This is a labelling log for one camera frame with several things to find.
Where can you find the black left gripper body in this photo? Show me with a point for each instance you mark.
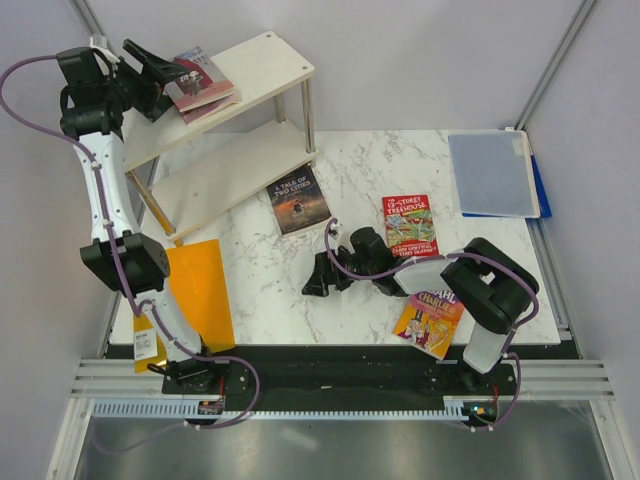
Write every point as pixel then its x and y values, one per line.
pixel 136 91

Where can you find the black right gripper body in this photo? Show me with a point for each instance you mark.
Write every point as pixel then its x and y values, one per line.
pixel 351 263

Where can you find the purple castle cover book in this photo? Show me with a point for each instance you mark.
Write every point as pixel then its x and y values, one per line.
pixel 202 83

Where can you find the Taming of the Shrew book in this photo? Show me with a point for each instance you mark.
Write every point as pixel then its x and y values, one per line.
pixel 207 110

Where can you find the dark Tale of Two Cities book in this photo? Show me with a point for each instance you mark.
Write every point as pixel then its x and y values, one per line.
pixel 298 202

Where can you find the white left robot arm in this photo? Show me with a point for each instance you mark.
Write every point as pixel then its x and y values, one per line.
pixel 99 89

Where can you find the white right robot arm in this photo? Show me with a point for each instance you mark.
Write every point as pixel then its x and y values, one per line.
pixel 479 281

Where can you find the red 13-Storey Treehouse book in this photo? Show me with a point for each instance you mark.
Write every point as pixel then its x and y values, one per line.
pixel 409 226

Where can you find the Roald Dahl Charlie book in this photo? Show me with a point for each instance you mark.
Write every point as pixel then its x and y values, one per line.
pixel 429 322

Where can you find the white two-tier shelf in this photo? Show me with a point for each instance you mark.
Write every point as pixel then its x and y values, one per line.
pixel 210 166

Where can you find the orange plastic file folder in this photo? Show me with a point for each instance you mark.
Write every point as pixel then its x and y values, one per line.
pixel 197 280

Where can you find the translucent blue file folder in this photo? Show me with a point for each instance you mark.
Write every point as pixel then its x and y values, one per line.
pixel 494 174

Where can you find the blue file folder underneath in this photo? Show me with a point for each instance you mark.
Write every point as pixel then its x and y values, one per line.
pixel 544 205

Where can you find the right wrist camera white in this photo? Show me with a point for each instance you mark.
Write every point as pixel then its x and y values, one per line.
pixel 336 235

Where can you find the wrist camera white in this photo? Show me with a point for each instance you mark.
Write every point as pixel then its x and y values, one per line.
pixel 100 43
pixel 336 235

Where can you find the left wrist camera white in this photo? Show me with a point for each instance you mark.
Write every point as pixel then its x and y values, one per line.
pixel 100 43

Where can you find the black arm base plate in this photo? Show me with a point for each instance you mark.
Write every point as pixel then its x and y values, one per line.
pixel 195 378

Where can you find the aluminium frame rail front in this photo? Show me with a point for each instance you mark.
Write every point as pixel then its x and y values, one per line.
pixel 531 379

